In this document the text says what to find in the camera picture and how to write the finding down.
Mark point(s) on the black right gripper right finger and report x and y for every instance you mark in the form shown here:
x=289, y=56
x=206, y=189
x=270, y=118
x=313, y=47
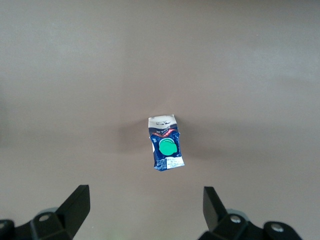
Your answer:
x=215, y=215

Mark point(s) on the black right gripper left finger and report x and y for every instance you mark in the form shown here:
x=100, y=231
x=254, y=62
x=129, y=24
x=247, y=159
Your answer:
x=72, y=212

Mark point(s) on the blue white milk carton green cap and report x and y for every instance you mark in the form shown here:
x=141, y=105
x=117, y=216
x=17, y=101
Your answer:
x=166, y=147

